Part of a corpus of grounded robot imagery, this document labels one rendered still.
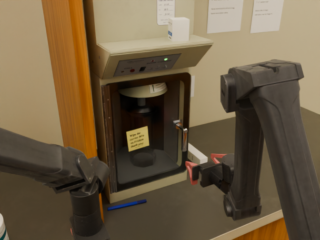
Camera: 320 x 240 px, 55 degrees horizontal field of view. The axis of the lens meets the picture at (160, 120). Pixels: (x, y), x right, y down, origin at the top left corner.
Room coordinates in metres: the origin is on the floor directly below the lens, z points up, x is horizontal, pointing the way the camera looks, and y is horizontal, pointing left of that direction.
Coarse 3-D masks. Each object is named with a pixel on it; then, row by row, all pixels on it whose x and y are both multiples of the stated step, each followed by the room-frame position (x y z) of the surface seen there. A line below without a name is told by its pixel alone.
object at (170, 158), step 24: (120, 96) 0.89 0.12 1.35; (144, 96) 0.92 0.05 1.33; (168, 96) 0.96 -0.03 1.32; (120, 120) 0.88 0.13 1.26; (144, 120) 0.92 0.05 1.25; (168, 120) 0.96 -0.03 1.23; (120, 144) 0.88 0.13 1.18; (168, 144) 0.96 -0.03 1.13; (120, 168) 0.88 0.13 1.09; (144, 168) 0.92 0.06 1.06; (168, 168) 0.96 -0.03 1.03
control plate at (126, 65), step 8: (160, 56) 0.86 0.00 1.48; (168, 56) 0.87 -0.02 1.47; (176, 56) 0.89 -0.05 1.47; (120, 64) 0.82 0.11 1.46; (128, 64) 0.83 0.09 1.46; (136, 64) 0.85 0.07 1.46; (144, 64) 0.86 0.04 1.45; (152, 64) 0.88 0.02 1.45; (160, 64) 0.90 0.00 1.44; (168, 64) 0.91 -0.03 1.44; (120, 72) 0.85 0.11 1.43; (128, 72) 0.87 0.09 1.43; (136, 72) 0.88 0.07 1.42
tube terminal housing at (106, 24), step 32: (96, 0) 0.88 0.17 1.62; (128, 0) 0.92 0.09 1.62; (192, 0) 1.01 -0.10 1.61; (96, 32) 0.87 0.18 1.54; (128, 32) 0.91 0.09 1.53; (160, 32) 0.96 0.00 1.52; (192, 32) 1.01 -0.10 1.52; (96, 64) 0.89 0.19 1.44; (96, 96) 0.92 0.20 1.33; (96, 128) 0.95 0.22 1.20; (128, 192) 0.90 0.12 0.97
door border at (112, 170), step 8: (104, 88) 0.86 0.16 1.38; (104, 96) 0.86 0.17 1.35; (104, 112) 0.86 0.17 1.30; (112, 136) 0.87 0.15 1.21; (112, 144) 0.87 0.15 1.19; (112, 152) 0.87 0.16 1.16; (112, 160) 0.87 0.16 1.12; (112, 168) 0.87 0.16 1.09; (112, 176) 0.87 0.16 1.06; (112, 184) 0.87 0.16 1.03; (112, 192) 0.86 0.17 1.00
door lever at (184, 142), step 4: (176, 124) 0.97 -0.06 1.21; (180, 124) 0.98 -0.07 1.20; (176, 128) 0.97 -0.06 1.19; (180, 128) 0.95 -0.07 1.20; (184, 128) 0.94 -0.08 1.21; (184, 132) 0.93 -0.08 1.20; (184, 136) 0.93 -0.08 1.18; (184, 140) 0.93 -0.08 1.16; (184, 144) 0.93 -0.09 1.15; (184, 148) 0.93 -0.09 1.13
